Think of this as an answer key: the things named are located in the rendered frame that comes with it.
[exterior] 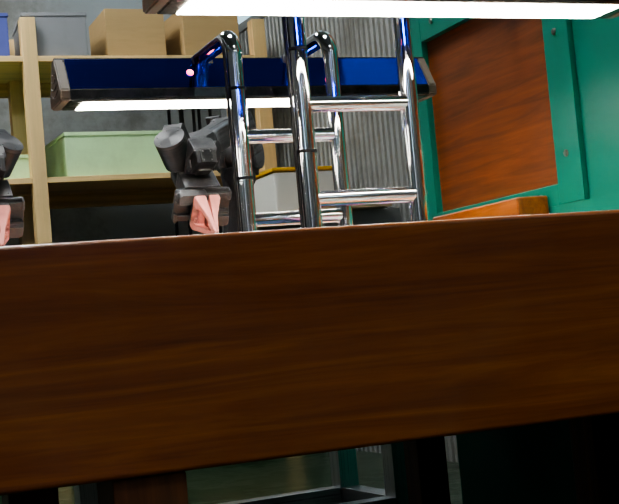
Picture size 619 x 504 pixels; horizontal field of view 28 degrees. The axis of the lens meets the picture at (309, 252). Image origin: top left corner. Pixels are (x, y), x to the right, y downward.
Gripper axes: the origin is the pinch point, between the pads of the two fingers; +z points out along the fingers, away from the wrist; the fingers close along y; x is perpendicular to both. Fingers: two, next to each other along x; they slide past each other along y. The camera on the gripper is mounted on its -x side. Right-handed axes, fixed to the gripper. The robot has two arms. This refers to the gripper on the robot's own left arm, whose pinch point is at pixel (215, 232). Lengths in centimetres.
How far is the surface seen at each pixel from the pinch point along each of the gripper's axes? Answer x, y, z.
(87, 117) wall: 261, 98, -493
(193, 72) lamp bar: -32.9, -8.9, 3.6
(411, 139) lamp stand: -44, 8, 44
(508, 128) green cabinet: -22, 49, 5
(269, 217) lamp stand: -23.7, -3.9, 30.2
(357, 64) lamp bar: -33.0, 19.4, 1.8
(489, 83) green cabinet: -26, 49, -5
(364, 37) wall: 134, 197, -346
